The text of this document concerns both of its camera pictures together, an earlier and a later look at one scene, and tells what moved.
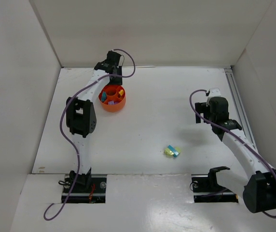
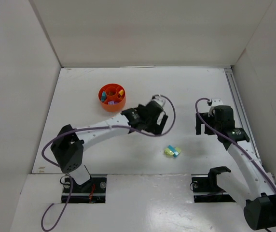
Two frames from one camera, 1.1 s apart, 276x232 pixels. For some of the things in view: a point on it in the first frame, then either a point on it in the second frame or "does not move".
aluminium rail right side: x=239 y=106 does not move
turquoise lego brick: x=174 y=152 does not move
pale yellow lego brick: x=168 y=151 does not move
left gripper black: x=116 y=77 → x=160 y=124
